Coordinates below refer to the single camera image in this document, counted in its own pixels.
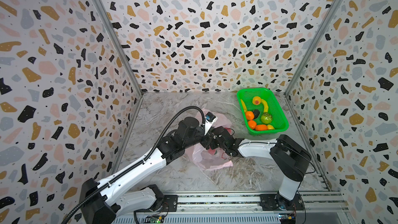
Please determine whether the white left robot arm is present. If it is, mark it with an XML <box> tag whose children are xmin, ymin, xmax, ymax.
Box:
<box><xmin>80</xmin><ymin>112</ymin><xmax>217</xmax><ymax>224</ymax></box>

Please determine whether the yellow banana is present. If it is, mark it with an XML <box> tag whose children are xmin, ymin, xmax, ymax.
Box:
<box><xmin>261</xmin><ymin>99</ymin><xmax>269</xmax><ymax>113</ymax></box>

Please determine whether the aluminium corner post left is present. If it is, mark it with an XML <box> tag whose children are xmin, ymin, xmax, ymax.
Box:
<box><xmin>92</xmin><ymin>0</ymin><xmax>143</xmax><ymax>99</ymax></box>

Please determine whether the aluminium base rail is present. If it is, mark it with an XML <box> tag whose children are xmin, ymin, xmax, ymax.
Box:
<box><xmin>114</xmin><ymin>191</ymin><xmax>354</xmax><ymax>224</ymax></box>

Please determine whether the aluminium corner post right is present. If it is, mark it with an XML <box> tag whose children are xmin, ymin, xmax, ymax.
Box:
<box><xmin>284</xmin><ymin>0</ymin><xmax>343</xmax><ymax>98</ymax></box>

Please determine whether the orange fruit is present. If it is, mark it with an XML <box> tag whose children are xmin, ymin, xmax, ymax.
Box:
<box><xmin>247</xmin><ymin>120</ymin><xmax>257</xmax><ymax>130</ymax></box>
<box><xmin>245</xmin><ymin>111</ymin><xmax>255</xmax><ymax>121</ymax></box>
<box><xmin>255</xmin><ymin>124</ymin><xmax>268</xmax><ymax>131</ymax></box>

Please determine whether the dark avocado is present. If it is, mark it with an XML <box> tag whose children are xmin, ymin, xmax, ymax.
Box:
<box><xmin>252</xmin><ymin>110</ymin><xmax>261</xmax><ymax>119</ymax></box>

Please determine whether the black corrugated cable conduit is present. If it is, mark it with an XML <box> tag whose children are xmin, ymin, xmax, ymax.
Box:
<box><xmin>60</xmin><ymin>105</ymin><xmax>206</xmax><ymax>224</ymax></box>

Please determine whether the green plastic basket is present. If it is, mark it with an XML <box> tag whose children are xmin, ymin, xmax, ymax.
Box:
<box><xmin>236</xmin><ymin>88</ymin><xmax>289</xmax><ymax>136</ymax></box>

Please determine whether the yellow lemon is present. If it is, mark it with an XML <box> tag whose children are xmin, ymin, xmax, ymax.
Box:
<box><xmin>267</xmin><ymin>124</ymin><xmax>275</xmax><ymax>130</ymax></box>

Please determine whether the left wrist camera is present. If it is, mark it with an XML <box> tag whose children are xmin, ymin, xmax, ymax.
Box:
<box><xmin>204</xmin><ymin>112</ymin><xmax>218</xmax><ymax>135</ymax></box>

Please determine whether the aluminium corner post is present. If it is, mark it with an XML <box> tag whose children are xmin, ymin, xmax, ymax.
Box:
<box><xmin>92</xmin><ymin>0</ymin><xmax>143</xmax><ymax>99</ymax></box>
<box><xmin>284</xmin><ymin>0</ymin><xmax>343</xmax><ymax>98</ymax></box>

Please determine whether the pink plastic bag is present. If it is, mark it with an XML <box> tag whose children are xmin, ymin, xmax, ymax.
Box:
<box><xmin>186</xmin><ymin>112</ymin><xmax>233</xmax><ymax>171</ymax></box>

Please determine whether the green fruit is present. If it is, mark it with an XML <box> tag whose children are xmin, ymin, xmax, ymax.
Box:
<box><xmin>260</xmin><ymin>113</ymin><xmax>273</xmax><ymax>125</ymax></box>

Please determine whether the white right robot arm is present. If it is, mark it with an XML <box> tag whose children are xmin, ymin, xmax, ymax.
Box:
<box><xmin>209</xmin><ymin>127</ymin><xmax>311</xmax><ymax>210</ymax></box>

